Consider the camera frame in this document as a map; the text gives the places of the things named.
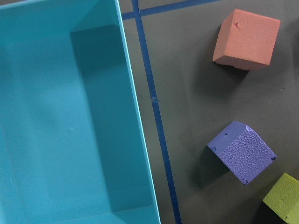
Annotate teal plastic bin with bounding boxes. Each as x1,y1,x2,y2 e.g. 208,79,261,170
0,0,160,224

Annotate purple foam block left side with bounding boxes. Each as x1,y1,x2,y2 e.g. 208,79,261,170
207,121,277,185

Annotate orange foam block left side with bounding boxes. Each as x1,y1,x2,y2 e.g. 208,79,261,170
213,9,281,70

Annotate yellow foam block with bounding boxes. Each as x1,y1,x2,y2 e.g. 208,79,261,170
263,173,299,224

